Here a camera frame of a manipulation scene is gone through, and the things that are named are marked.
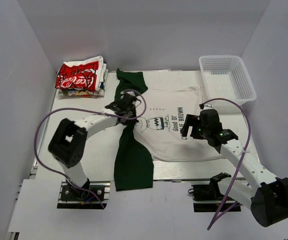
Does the white green raglan t-shirt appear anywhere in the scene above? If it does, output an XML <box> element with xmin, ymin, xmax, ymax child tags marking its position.
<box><xmin>113</xmin><ymin>69</ymin><xmax>220</xmax><ymax>191</ymax></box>

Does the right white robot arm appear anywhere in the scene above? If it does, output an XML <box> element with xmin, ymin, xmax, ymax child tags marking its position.
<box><xmin>180</xmin><ymin>108</ymin><xmax>288</xmax><ymax>227</ymax></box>

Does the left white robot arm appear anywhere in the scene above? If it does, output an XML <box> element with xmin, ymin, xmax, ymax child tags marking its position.
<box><xmin>48</xmin><ymin>90</ymin><xmax>139</xmax><ymax>200</ymax></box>

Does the cartoon print folded t-shirt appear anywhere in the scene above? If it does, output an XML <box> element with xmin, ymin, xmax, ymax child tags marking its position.
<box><xmin>57</xmin><ymin>89</ymin><xmax>105</xmax><ymax>98</ymax></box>

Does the red white folded t-shirt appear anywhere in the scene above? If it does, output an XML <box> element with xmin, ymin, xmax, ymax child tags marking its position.
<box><xmin>55</xmin><ymin>55</ymin><xmax>105</xmax><ymax>92</ymax></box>

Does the white plastic mesh basket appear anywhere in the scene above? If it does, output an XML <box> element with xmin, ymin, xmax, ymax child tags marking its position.
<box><xmin>198</xmin><ymin>55</ymin><xmax>257</xmax><ymax>106</ymax></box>

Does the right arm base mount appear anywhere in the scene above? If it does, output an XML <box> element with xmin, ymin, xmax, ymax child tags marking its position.
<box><xmin>187</xmin><ymin>172</ymin><xmax>231</xmax><ymax>213</ymax></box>

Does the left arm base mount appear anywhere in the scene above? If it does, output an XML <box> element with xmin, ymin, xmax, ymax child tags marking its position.
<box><xmin>57</xmin><ymin>182</ymin><xmax>111</xmax><ymax>210</ymax></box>

